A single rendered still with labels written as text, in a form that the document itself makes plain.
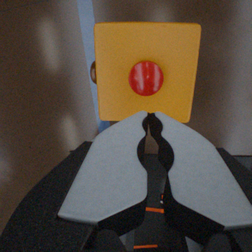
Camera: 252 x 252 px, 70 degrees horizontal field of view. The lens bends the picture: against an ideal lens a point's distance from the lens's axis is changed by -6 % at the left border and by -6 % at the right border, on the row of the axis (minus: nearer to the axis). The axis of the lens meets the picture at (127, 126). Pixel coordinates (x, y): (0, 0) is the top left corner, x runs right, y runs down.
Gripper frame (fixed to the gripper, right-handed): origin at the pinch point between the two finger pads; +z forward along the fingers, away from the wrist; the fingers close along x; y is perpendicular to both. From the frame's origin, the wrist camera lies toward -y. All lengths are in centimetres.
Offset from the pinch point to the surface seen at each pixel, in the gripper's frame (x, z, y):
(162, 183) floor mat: 27, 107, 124
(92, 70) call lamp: -6.4, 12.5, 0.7
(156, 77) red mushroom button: 1.2, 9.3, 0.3
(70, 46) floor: -46, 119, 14
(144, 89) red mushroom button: 0.0, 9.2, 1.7
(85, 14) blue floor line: -35, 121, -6
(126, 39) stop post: -2.3, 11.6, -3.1
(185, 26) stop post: 4.1, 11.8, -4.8
